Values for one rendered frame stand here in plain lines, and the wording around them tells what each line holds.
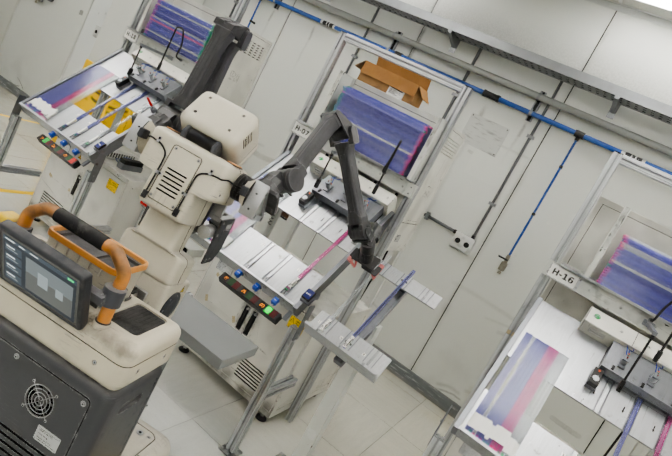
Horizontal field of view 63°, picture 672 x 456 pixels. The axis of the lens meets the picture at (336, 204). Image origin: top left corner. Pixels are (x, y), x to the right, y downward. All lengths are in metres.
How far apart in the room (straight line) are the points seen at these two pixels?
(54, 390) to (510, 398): 1.53
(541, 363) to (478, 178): 1.99
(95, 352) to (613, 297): 1.91
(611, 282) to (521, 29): 2.32
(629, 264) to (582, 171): 1.63
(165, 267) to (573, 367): 1.58
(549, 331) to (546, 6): 2.55
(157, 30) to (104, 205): 1.11
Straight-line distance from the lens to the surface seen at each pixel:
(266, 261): 2.48
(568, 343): 2.46
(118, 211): 3.47
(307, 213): 2.66
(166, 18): 3.67
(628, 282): 2.47
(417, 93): 3.11
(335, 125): 1.97
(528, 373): 2.32
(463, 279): 4.08
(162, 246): 1.74
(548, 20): 4.29
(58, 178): 3.86
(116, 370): 1.42
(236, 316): 2.88
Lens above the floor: 1.50
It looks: 8 degrees down
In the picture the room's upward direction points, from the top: 28 degrees clockwise
